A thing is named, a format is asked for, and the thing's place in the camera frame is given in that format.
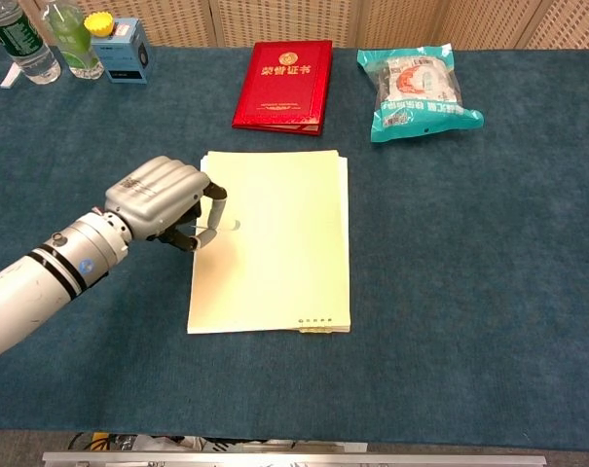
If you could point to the light blue box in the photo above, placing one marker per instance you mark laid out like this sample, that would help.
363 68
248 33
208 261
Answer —
123 58

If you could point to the aluminium frame rail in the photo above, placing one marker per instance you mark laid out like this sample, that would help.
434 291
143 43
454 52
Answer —
294 459

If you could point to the teal snack bag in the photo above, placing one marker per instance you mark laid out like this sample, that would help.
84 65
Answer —
415 92

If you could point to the yellow ridged cap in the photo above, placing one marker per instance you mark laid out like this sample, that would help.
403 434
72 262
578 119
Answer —
98 24

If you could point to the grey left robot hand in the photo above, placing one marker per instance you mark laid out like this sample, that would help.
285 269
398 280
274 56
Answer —
153 194

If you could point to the beige lattice folding screen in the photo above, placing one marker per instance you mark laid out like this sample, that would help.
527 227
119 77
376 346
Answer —
396 22

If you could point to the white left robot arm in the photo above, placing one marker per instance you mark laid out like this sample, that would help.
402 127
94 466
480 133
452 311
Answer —
41 287

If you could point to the green-tinted glass bottle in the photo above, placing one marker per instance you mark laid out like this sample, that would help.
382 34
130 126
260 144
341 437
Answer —
75 39

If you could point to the blue felt table cloth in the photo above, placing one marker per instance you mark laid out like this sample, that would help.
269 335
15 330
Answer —
469 243

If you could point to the yellow floor strip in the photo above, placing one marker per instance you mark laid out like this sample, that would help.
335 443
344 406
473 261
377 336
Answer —
99 438

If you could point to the red certificate book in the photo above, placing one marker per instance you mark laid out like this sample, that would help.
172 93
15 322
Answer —
282 85

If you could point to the stack of cream paper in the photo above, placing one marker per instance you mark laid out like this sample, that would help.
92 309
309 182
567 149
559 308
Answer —
284 243

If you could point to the clear glass bottle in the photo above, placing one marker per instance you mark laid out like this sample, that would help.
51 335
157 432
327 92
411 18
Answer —
24 44

